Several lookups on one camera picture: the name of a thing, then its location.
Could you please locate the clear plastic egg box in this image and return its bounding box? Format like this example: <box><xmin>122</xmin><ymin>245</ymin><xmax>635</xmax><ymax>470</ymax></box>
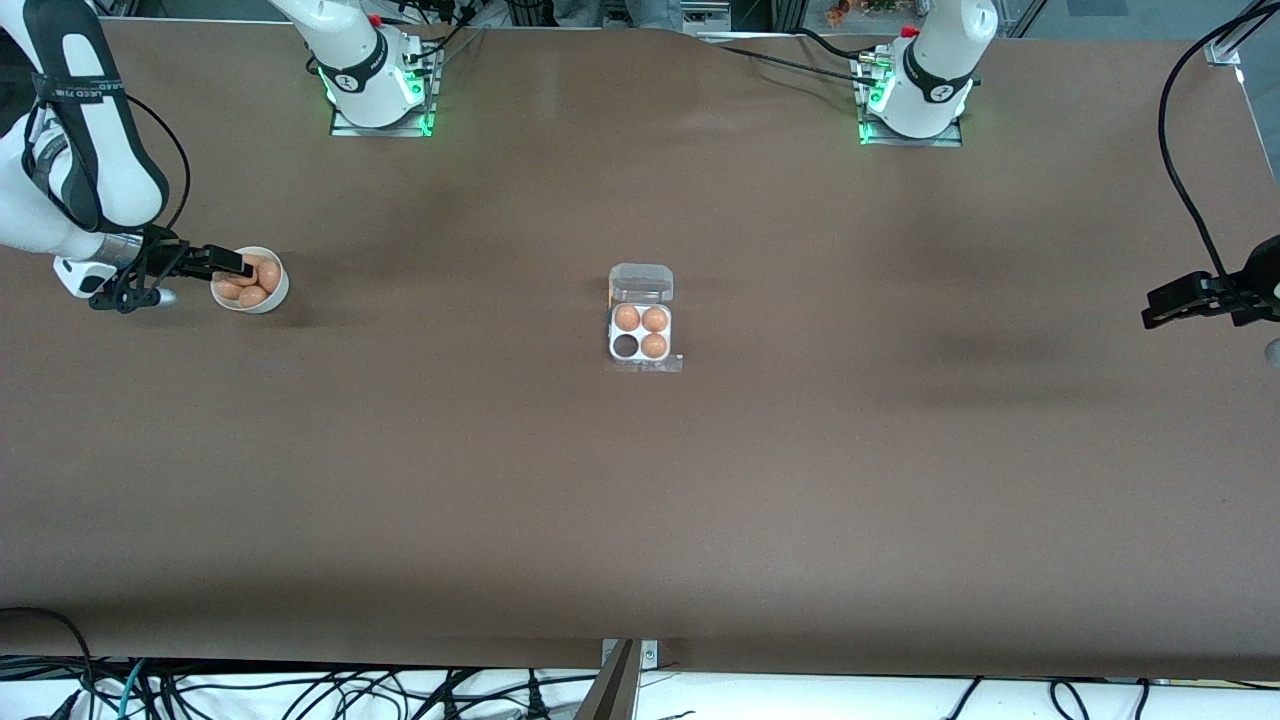
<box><xmin>605</xmin><ymin>262</ymin><xmax>685</xmax><ymax>374</ymax></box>

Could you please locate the white round bowl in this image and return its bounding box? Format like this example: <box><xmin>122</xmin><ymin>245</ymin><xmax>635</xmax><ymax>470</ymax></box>
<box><xmin>210</xmin><ymin>246</ymin><xmax>291</xmax><ymax>315</ymax></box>

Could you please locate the white sheet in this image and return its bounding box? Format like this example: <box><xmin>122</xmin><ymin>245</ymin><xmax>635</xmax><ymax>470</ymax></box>
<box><xmin>0</xmin><ymin>666</ymin><xmax>1280</xmax><ymax>720</ymax></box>

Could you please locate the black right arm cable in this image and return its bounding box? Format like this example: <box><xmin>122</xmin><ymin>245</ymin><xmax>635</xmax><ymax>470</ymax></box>
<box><xmin>118</xmin><ymin>90</ymin><xmax>192</xmax><ymax>246</ymax></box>

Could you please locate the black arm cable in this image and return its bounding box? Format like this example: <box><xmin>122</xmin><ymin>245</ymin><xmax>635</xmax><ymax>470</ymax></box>
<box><xmin>1157</xmin><ymin>0</ymin><xmax>1280</xmax><ymax>283</ymax></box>
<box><xmin>118</xmin><ymin>90</ymin><xmax>192</xmax><ymax>246</ymax></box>

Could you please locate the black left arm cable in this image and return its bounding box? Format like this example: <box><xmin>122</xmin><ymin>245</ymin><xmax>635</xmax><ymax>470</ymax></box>
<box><xmin>1157</xmin><ymin>0</ymin><xmax>1280</xmax><ymax>283</ymax></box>

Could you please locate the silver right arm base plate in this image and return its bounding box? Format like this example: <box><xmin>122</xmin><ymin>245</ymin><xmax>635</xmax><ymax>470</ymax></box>
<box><xmin>328</xmin><ymin>45</ymin><xmax>438</xmax><ymax>139</ymax></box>

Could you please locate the black labelled strap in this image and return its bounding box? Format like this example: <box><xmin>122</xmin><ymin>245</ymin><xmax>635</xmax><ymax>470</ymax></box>
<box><xmin>33</xmin><ymin>73</ymin><xmax>128</xmax><ymax>105</ymax></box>

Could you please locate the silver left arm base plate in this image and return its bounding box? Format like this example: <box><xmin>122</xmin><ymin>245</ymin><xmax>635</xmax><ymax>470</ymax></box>
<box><xmin>855</xmin><ymin>50</ymin><xmax>966</xmax><ymax>149</ymax></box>

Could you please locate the black base cable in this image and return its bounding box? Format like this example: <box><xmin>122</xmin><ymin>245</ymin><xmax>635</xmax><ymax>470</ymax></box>
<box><xmin>700</xmin><ymin>28</ymin><xmax>873</xmax><ymax>83</ymax></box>
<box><xmin>398</xmin><ymin>0</ymin><xmax>493</xmax><ymax>65</ymax></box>

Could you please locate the teal cable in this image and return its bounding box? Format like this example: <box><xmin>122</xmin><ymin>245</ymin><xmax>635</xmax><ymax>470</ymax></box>
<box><xmin>115</xmin><ymin>657</ymin><xmax>153</xmax><ymax>720</ymax></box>

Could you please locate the silver mount bracket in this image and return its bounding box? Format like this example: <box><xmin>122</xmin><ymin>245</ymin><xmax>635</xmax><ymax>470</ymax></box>
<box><xmin>600</xmin><ymin>639</ymin><xmax>660</xmax><ymax>671</ymax></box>

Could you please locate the dark camera pole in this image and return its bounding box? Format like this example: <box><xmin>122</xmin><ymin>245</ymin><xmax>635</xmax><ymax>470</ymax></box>
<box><xmin>574</xmin><ymin>640</ymin><xmax>642</xmax><ymax>720</ymax></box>

